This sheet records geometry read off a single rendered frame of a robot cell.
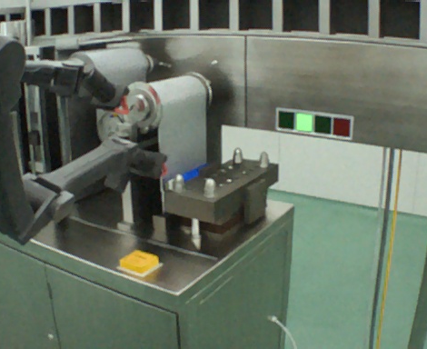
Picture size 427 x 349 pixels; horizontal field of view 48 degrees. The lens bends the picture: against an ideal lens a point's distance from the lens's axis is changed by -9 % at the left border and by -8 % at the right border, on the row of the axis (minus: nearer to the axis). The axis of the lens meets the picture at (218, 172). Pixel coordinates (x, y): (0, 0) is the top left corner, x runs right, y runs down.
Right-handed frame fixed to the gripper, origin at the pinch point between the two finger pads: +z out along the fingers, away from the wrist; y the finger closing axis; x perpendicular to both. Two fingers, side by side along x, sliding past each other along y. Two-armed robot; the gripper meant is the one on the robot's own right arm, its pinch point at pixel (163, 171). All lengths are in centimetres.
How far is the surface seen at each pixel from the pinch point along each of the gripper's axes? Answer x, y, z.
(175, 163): 3.6, 0.2, 4.0
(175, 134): 11.3, 0.3, 0.1
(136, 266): -27.0, 12.0, -17.5
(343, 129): 25, 43, 20
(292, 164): 67, -71, 266
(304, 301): -33, 1, 155
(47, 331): -60, -32, 2
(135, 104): 15.1, -6.4, -13.2
